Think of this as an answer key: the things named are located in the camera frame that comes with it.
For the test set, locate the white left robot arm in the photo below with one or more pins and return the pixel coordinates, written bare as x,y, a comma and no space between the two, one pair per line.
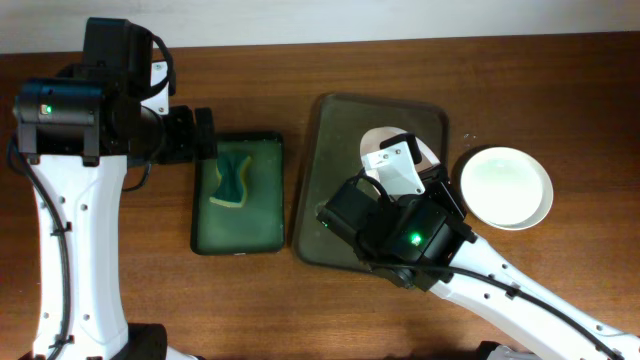
78,133

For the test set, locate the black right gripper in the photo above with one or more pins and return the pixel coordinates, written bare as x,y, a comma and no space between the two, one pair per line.
434,186

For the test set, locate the pale green plate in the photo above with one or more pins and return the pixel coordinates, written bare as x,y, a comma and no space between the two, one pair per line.
506,188

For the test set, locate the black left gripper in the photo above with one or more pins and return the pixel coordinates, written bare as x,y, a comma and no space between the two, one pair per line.
190,146

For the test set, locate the green water tray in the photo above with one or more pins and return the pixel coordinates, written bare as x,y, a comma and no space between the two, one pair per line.
258,226

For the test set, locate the pinkish white plate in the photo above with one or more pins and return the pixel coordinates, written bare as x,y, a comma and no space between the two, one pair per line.
380,138

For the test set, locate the green yellow sponge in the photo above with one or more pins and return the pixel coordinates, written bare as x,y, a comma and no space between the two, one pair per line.
231,171

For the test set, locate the large dark serving tray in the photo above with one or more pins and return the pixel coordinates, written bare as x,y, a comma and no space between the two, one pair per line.
340,122

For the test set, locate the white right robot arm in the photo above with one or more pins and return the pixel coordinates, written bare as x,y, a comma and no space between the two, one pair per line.
402,219

